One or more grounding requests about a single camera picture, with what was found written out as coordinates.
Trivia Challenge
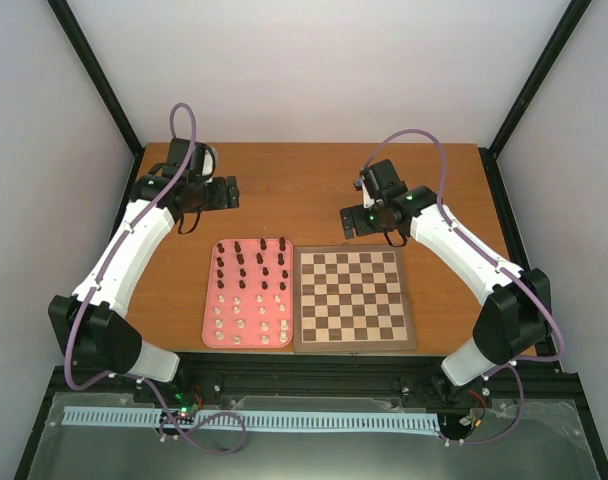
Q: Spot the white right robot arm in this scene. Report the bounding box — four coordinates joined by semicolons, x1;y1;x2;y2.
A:
340;160;552;387

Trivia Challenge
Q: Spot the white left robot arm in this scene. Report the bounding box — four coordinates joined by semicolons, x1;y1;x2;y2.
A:
48;138;239;403

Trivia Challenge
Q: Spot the wooden chess board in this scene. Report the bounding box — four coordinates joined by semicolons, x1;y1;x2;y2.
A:
293;245;417;354

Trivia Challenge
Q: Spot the pink plastic tray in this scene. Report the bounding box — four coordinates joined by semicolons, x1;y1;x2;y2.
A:
202;237;294;350

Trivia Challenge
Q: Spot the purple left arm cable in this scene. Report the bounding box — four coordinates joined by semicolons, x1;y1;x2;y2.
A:
63;102;199;391

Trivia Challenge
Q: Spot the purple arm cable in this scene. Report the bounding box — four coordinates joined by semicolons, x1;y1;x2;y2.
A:
63;102;199;391
362;128;565;446

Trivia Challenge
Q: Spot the black aluminium frame rail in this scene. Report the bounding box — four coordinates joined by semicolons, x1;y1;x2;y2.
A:
48;349;583;416

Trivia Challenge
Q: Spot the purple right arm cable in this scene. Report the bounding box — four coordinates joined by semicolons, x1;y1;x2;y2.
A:
362;128;565;446

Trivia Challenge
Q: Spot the light blue cable duct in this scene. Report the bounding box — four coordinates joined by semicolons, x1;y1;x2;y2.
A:
61;406;440;436

